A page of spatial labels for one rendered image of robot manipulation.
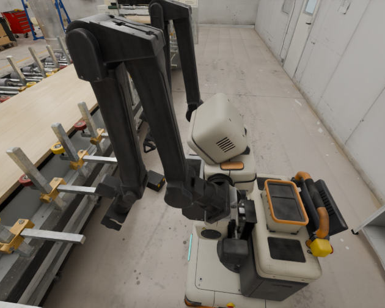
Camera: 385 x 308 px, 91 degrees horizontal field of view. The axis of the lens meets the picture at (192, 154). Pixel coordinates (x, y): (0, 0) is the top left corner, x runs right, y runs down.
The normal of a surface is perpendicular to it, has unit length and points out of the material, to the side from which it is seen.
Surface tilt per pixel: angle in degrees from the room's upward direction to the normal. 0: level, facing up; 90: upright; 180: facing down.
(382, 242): 0
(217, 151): 90
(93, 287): 0
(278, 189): 0
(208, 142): 90
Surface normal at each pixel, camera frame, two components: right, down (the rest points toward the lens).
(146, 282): 0.01, -0.73
